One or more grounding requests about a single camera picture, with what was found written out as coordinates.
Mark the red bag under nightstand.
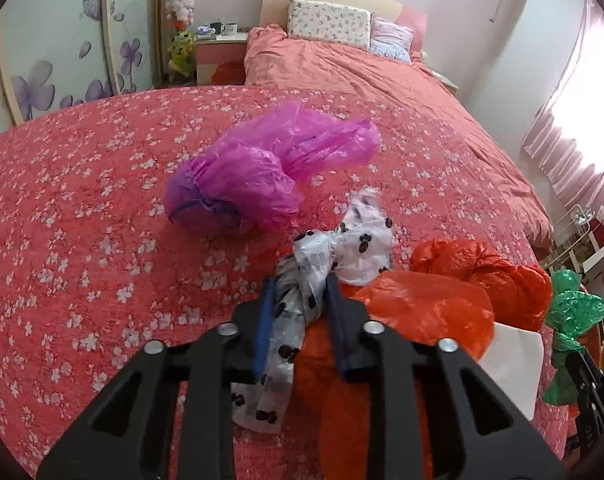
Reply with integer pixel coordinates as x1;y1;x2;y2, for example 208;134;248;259
211;60;246;86

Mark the white wire rack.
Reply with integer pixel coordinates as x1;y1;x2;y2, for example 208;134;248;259
544;204;604;283

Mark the large orange plastic bag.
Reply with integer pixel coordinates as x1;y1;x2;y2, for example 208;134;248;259
299;271;496;480

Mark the red floral blanket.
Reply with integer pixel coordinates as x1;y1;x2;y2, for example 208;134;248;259
0;82;570;480

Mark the green plastic bag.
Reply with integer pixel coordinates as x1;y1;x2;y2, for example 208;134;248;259
542;269;604;406

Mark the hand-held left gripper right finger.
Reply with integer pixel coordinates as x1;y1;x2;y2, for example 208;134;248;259
326;274;568;480

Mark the purple plastic bag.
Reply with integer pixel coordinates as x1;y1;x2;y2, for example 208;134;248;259
163;101;381;237

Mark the black spotted clear plastic bag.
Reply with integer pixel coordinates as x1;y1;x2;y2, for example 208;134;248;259
230;186;397;433

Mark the floral white pillow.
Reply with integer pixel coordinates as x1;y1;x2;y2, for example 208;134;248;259
287;0;373;52

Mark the pink curtain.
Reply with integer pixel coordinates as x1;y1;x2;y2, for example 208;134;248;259
521;0;604;213

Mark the white plastic bag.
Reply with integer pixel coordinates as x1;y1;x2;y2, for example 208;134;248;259
482;321;544;423

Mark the pink nightstand with mugs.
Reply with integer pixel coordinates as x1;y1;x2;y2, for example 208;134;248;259
194;32;250;86

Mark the knotted red plastic bag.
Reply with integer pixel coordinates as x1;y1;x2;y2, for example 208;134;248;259
409;239;554;332

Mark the bed with salmon duvet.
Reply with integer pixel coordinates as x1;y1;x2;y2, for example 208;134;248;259
243;25;556;256

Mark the striped lilac pillow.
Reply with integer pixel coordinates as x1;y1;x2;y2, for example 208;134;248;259
369;16;416;64

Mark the wardrobe with purple flowers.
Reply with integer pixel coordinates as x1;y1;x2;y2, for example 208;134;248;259
0;0;165;128

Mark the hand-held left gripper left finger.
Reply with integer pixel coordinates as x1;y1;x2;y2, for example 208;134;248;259
36;275;279;480

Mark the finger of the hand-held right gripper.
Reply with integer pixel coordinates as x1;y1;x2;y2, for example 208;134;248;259
564;349;604;467

